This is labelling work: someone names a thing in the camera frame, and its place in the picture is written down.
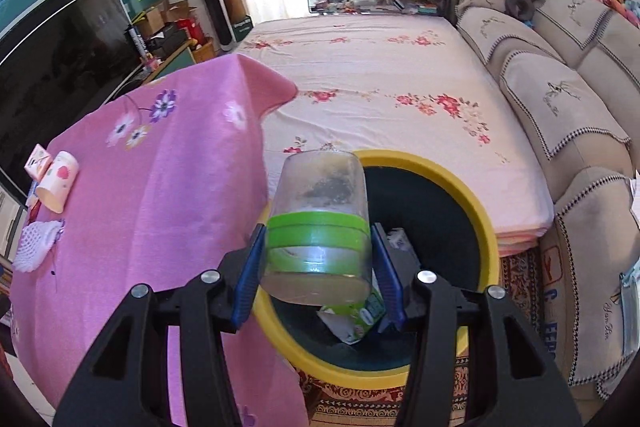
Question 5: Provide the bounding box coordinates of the pink carton box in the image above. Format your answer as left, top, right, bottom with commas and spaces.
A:
24, 144, 53, 182

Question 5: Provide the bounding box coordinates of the white foam fruit net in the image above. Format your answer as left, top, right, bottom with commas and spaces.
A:
12, 219, 66, 274

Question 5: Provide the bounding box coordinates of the open cardboard box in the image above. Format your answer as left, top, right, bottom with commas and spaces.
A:
132, 0, 196, 38

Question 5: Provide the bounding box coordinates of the white paper towel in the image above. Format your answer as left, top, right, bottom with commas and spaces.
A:
385, 229, 413, 253

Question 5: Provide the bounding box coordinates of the white cabinet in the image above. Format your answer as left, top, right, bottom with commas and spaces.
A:
0, 182, 26, 258

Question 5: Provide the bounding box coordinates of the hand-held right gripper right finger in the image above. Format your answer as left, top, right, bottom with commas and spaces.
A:
370, 224, 583, 427

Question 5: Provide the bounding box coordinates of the clear jar with green label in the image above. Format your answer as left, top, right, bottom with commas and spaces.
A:
260, 150, 373, 308

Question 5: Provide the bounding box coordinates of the tower fan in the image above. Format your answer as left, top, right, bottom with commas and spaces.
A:
194, 0, 236, 52

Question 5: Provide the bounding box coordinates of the beige sofa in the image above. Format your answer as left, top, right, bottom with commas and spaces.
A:
447, 0, 640, 403

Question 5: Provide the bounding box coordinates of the pink floral blanket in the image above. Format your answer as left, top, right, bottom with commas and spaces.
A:
10, 54, 311, 427

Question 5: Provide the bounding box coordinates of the green drink carton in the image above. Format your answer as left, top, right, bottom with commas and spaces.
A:
316, 287, 386, 345

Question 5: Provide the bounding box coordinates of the printed paper cup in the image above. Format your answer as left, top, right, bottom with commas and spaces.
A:
35, 151, 81, 214

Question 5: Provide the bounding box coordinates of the yellow rimmed trash bin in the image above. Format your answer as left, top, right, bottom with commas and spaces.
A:
250, 150, 501, 390

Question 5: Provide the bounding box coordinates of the clear plastic bag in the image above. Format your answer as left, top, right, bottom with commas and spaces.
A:
620, 257, 640, 358

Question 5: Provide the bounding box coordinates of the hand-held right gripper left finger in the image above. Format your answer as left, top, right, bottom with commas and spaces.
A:
52, 222, 268, 427

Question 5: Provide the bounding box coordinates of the teal and wood television cabinet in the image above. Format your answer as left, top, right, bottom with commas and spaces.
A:
100, 42, 198, 108

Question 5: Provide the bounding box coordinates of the floral bed sheet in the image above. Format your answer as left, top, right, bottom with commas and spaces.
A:
232, 14, 556, 258

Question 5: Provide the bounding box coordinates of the flat screen television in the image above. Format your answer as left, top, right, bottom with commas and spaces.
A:
0, 0, 138, 202

